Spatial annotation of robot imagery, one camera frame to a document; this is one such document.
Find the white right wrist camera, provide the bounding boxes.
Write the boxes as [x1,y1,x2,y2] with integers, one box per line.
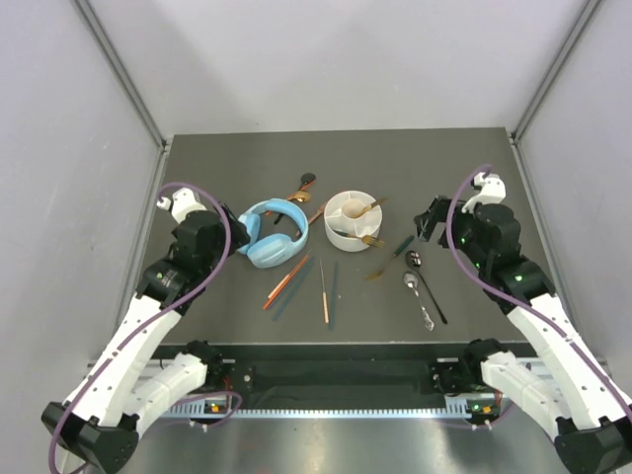
[461,172,507,213]

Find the dark teal chopstick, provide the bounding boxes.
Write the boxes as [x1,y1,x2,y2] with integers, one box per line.
[329,261,340,331]
[272,258,314,321]

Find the small black spoon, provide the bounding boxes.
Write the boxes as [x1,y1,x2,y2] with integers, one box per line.
[287,173,316,202]

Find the grey slotted cable duct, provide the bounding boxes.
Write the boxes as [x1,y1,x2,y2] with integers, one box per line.
[161,397,501,420]

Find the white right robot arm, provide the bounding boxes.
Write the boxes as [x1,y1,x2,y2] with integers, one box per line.
[414,197,631,473]

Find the aluminium frame rail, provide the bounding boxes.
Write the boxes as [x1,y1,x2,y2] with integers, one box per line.
[68,0,172,154]

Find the gold spoon green handle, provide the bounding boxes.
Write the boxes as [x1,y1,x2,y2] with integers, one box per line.
[265,191,312,216]

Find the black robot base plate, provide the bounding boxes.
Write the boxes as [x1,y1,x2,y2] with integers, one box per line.
[162,345,539,399]

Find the white divided round container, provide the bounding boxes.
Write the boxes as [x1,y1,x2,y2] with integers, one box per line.
[323,191,382,253]

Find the silver ornate spoon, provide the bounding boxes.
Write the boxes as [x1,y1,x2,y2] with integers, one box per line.
[403,272,435,331]

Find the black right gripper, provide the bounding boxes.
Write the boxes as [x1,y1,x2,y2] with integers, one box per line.
[414,195,490,270]

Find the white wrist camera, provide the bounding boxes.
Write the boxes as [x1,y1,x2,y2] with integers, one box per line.
[156,188,206,224]
[461,172,507,213]

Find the black spoon long handle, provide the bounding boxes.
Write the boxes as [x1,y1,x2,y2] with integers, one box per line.
[405,250,448,325]

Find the light blue headphones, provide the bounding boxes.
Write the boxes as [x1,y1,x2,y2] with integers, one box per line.
[235,197,310,270]

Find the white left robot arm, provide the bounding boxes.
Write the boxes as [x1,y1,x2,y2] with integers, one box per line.
[41,198,251,473]

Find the gold utensil in container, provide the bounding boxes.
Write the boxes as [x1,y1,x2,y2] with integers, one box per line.
[353,197,388,219]

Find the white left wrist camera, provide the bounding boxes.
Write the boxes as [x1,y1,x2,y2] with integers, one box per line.
[156,188,206,224]

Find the copper utensil beside container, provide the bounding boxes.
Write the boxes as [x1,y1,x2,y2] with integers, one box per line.
[295,202,327,238]

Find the silver copper chopstick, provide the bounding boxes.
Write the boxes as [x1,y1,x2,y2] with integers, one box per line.
[319,259,330,325]

